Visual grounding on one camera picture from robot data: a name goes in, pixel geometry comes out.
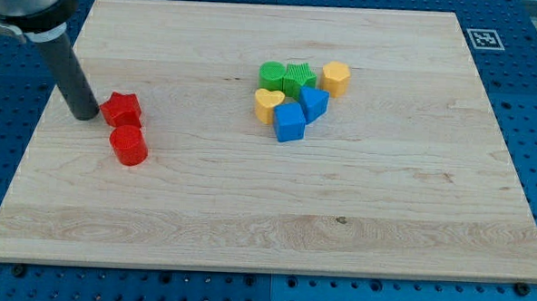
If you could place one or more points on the yellow heart block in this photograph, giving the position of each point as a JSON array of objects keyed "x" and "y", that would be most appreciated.
[{"x": 265, "y": 102}]

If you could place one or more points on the green star block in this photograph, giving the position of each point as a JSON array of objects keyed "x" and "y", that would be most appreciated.
[{"x": 298, "y": 75}]

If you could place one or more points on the red star block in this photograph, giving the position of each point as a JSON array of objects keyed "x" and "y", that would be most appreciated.
[{"x": 122, "y": 109}]

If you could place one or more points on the wooden board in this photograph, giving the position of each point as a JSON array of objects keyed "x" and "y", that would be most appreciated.
[{"x": 407, "y": 175}]

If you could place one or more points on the blue cube block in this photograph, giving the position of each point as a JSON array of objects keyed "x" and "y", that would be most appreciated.
[{"x": 289, "y": 122}]

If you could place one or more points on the blue triangle block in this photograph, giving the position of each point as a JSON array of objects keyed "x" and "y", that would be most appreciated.
[{"x": 313, "y": 102}]

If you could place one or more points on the green cylinder block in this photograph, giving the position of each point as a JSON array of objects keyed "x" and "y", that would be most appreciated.
[{"x": 271, "y": 76}]

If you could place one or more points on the yellow hexagon block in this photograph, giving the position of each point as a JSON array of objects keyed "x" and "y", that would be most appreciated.
[{"x": 335, "y": 78}]

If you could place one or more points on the red cylinder block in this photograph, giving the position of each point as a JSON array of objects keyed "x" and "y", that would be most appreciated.
[{"x": 128, "y": 144}]

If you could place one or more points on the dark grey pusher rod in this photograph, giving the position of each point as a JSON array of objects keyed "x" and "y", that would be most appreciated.
[{"x": 68, "y": 74}]

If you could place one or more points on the white fiducial marker tag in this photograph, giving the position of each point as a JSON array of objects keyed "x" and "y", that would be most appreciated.
[{"x": 485, "y": 39}]

